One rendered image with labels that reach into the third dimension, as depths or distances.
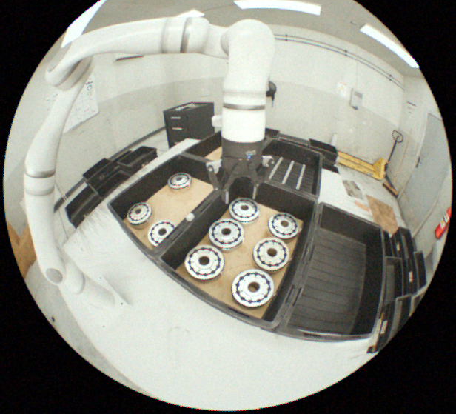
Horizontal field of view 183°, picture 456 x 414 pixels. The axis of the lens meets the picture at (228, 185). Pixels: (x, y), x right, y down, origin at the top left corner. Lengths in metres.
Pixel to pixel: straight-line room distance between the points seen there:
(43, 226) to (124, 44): 0.33
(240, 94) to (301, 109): 3.31
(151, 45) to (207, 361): 0.72
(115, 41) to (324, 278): 0.67
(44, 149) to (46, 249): 0.19
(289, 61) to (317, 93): 0.88
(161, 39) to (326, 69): 3.45
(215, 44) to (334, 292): 0.63
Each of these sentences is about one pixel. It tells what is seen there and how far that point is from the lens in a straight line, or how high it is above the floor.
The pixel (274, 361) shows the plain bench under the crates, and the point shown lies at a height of 0.70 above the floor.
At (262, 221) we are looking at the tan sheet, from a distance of 0.53.
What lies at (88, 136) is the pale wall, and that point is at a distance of 3.40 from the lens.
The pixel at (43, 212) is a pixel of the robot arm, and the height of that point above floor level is 1.14.
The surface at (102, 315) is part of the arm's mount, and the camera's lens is 0.67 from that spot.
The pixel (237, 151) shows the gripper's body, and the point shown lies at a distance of 0.25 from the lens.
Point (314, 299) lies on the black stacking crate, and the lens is 0.47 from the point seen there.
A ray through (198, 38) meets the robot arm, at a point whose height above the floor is 1.31.
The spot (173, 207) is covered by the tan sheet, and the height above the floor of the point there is 0.83.
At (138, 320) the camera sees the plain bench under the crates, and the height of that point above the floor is 0.70.
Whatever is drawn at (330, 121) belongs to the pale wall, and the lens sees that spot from 3.62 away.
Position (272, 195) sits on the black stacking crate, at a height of 0.89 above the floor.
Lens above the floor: 1.24
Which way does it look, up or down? 39 degrees down
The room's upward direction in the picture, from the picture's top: straight up
